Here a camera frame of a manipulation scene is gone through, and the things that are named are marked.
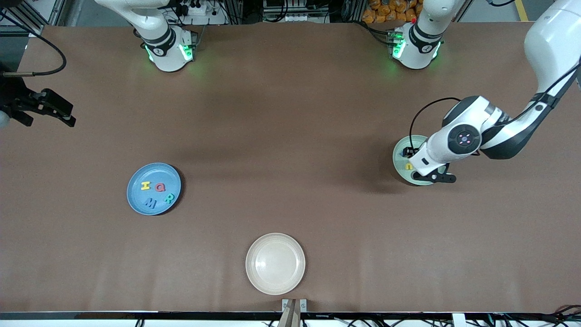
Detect blue plate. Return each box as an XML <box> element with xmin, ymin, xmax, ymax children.
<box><xmin>126</xmin><ymin>162</ymin><xmax>182</xmax><ymax>216</ymax></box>

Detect white power strip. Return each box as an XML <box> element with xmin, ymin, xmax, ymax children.
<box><xmin>175</xmin><ymin>0</ymin><xmax>208</xmax><ymax>17</ymax></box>

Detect orange bagged goods pile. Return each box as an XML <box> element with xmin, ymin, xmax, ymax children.
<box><xmin>362</xmin><ymin>0</ymin><xmax>419</xmax><ymax>24</ymax></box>

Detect green plate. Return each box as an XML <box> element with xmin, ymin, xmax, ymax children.
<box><xmin>392</xmin><ymin>134</ymin><xmax>448</xmax><ymax>186</ymax></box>

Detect brown tapered post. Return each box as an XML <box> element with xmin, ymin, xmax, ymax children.
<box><xmin>278</xmin><ymin>300</ymin><xmax>301</xmax><ymax>327</ymax></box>

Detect beige plate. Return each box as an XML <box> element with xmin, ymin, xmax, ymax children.
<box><xmin>245</xmin><ymin>233</ymin><xmax>306</xmax><ymax>296</ymax></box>

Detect aluminium frame strut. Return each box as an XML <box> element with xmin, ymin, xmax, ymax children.
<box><xmin>45</xmin><ymin>0</ymin><xmax>84</xmax><ymax>25</ymax></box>

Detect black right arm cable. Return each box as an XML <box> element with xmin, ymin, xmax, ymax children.
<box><xmin>0</xmin><ymin>9</ymin><xmax>68</xmax><ymax>77</ymax></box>

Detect grey metal mounting bracket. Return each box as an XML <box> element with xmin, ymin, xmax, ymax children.
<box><xmin>281</xmin><ymin>298</ymin><xmax>308</xmax><ymax>314</ymax></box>

